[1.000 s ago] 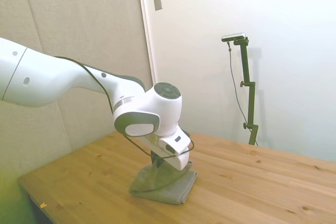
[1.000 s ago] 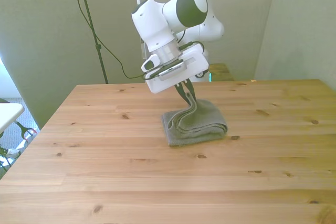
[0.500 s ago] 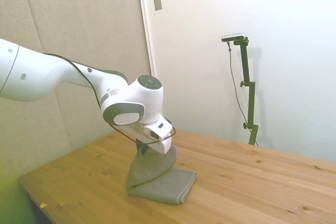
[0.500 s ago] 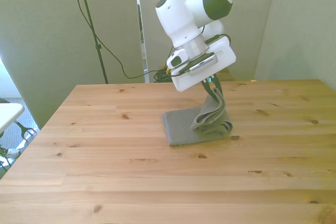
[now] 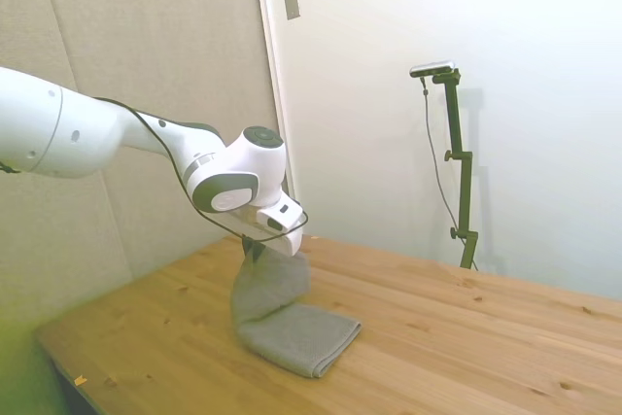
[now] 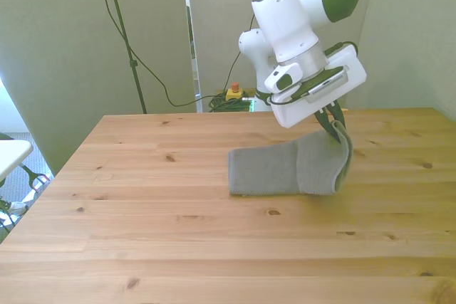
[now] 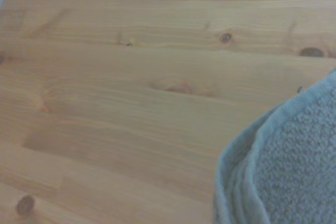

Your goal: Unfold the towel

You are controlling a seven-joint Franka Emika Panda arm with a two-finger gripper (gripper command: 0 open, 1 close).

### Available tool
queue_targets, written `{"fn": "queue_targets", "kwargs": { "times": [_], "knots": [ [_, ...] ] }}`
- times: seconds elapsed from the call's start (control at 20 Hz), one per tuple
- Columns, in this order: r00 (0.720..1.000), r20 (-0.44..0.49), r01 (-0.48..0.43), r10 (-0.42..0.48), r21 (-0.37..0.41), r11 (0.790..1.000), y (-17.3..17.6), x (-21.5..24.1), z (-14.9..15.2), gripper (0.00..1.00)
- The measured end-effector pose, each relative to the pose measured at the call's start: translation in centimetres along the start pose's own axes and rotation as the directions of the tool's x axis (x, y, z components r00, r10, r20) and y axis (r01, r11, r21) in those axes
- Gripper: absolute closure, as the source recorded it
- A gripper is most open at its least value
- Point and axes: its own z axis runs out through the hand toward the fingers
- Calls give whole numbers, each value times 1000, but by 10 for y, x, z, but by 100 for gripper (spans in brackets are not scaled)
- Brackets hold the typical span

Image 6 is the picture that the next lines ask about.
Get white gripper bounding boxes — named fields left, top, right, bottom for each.
left=269, top=43, right=368, bottom=142

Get grey towel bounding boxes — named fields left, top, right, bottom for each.
left=227, top=120, right=354, bottom=198

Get yellow emergency stop button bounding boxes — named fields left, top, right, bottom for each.
left=224, top=82, right=244, bottom=102

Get black tripod stand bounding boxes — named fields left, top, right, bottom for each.
left=100, top=0, right=149, bottom=115

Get white folding table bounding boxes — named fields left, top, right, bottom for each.
left=0, top=139, right=34, bottom=181

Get white shoe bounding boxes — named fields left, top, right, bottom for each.
left=7, top=201, right=29, bottom=215

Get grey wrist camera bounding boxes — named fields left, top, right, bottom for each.
left=306, top=64, right=350, bottom=104

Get coiled dark cables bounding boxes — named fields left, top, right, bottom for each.
left=207, top=92, right=256, bottom=113

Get black tripod cable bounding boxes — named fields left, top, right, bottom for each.
left=90, top=0, right=244, bottom=108

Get black and red frame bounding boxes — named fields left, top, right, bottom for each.
left=19, top=163, right=53, bottom=198

